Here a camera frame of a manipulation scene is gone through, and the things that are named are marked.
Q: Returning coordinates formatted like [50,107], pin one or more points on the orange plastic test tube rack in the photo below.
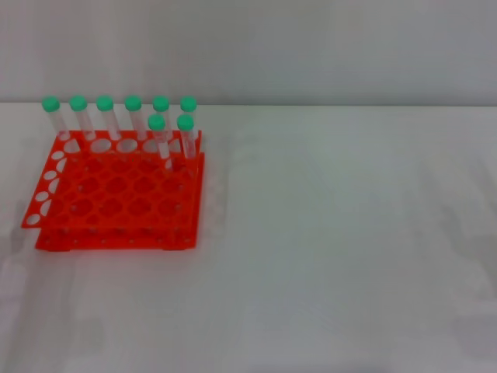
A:
[124,198]

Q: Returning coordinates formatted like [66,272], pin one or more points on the clear tube with green cap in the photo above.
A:
[78,102]
[188,104]
[185,122]
[105,102]
[160,102]
[133,102]
[51,103]
[157,122]

